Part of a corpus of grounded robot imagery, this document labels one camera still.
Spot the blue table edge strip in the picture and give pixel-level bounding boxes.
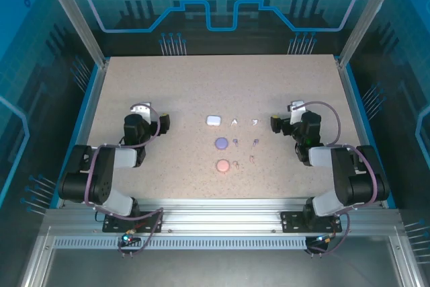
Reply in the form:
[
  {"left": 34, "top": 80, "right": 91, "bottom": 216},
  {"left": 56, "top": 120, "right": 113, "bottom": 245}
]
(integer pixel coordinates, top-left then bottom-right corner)
[{"left": 342, "top": 64, "right": 399, "bottom": 209}]

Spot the small LED connector board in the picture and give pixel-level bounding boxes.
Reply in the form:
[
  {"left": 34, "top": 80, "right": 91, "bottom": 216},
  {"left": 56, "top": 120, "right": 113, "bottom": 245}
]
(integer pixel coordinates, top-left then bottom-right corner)
[
  {"left": 121, "top": 229, "right": 141, "bottom": 246},
  {"left": 314, "top": 233, "right": 337, "bottom": 246}
]

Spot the steel sheet shelf panel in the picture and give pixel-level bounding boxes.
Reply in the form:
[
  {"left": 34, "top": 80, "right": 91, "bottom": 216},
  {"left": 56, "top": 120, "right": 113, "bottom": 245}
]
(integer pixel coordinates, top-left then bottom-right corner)
[{"left": 18, "top": 233, "right": 426, "bottom": 287}]

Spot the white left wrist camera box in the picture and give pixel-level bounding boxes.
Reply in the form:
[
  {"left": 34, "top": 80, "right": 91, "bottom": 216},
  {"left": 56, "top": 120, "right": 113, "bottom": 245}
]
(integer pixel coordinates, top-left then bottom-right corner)
[{"left": 130, "top": 101, "right": 153, "bottom": 115}]

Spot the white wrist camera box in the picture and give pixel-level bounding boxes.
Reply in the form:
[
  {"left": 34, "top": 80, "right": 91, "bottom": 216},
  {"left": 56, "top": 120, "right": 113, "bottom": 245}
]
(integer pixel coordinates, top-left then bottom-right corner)
[
  {"left": 287, "top": 100, "right": 307, "bottom": 124},
  {"left": 130, "top": 101, "right": 153, "bottom": 115}
]

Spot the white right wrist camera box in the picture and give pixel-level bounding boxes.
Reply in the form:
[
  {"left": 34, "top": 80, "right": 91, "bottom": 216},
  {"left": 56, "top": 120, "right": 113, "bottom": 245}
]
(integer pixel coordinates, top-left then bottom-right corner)
[{"left": 287, "top": 100, "right": 307, "bottom": 124}]

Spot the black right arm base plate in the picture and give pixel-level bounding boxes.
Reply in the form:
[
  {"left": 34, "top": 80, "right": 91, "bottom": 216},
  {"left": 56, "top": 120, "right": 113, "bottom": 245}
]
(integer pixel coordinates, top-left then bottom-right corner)
[{"left": 280, "top": 211, "right": 343, "bottom": 233}]

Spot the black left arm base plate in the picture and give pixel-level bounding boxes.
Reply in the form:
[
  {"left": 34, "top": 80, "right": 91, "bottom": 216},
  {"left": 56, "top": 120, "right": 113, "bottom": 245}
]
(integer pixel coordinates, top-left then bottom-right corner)
[{"left": 102, "top": 211, "right": 165, "bottom": 233}]

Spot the wide aluminium mounting rail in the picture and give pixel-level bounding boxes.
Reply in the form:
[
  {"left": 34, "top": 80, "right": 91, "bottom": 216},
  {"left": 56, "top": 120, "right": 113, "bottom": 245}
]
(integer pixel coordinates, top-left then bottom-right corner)
[{"left": 43, "top": 198, "right": 400, "bottom": 234}]

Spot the aluminium frame post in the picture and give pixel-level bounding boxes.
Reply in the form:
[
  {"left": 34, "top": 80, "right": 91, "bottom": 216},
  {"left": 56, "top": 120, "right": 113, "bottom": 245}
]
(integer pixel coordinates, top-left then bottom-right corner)
[
  {"left": 337, "top": 0, "right": 396, "bottom": 69},
  {"left": 36, "top": 0, "right": 111, "bottom": 68}
]

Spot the slotted grey cable duct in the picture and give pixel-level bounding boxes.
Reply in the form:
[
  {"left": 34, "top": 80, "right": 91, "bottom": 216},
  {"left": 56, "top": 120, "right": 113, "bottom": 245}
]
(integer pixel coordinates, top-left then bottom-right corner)
[{"left": 52, "top": 235, "right": 318, "bottom": 251}]

